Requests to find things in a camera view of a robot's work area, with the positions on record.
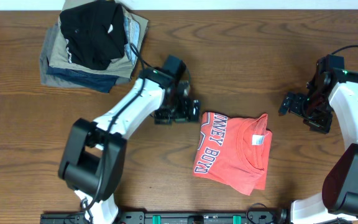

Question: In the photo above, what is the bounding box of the coral red t-shirt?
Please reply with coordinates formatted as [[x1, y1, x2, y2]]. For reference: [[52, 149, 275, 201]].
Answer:
[[193, 112, 273, 195]]

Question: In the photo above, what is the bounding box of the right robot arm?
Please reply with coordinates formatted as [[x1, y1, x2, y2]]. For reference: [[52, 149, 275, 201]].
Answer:
[[278, 54, 358, 223]]

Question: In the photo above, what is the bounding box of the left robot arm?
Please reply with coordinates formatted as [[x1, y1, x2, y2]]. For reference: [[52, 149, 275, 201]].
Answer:
[[58, 55, 200, 223]]

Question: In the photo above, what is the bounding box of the dark blue folded garment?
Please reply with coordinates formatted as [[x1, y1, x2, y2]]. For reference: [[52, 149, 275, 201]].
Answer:
[[47, 67, 119, 93]]

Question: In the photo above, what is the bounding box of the light blue folded garment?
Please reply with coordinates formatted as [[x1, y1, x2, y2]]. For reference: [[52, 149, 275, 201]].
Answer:
[[124, 16, 140, 65]]

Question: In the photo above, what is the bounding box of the black folded shirt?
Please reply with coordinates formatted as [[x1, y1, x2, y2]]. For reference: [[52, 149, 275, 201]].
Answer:
[[60, 1, 127, 70]]

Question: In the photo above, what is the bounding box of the khaki folded garment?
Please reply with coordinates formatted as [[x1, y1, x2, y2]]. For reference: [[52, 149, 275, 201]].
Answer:
[[49, 6, 148, 78]]

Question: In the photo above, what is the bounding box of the grey folded garment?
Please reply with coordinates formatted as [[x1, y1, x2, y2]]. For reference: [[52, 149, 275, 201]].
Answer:
[[39, 23, 133, 88]]

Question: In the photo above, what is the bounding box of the black looped cable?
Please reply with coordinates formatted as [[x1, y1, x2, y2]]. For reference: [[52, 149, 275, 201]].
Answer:
[[246, 202, 276, 224]]

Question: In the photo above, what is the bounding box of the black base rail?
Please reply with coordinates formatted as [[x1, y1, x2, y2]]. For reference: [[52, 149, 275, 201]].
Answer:
[[40, 210, 288, 224]]

